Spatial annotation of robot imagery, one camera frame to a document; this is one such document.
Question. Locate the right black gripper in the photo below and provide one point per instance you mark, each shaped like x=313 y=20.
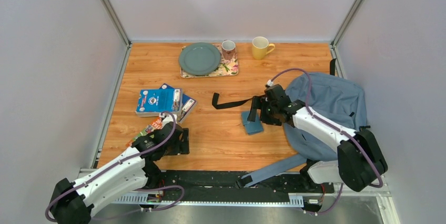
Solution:
x=258 y=103

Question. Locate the yellow ceramic mug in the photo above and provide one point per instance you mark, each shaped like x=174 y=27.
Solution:
x=261 y=47

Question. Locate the aluminium frame rail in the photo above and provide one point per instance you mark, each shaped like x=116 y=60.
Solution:
x=169 y=194

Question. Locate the teal wallet notebook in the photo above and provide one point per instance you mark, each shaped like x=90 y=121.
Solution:
x=251 y=127

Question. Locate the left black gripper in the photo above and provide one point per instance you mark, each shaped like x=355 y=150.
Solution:
x=182 y=147

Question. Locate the light blue paperback book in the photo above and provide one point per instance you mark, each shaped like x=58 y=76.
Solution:
x=152 y=102

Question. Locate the floral serving tray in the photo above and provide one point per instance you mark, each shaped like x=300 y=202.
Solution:
x=225 y=68

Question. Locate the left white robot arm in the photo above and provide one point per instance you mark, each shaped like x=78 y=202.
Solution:
x=135 y=168

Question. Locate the orange treehouse book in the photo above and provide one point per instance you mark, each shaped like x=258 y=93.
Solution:
x=156 y=124

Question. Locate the green ceramic plate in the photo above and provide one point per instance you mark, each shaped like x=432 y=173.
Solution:
x=199 y=58

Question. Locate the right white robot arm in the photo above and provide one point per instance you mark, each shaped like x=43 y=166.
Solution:
x=359 y=161

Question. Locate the blue fabric backpack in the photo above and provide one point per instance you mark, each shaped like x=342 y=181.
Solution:
x=338 y=99

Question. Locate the pink patterned mug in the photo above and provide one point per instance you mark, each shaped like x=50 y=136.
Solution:
x=228 y=49

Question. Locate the dark blue paperback book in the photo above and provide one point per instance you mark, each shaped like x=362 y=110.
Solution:
x=187 y=102

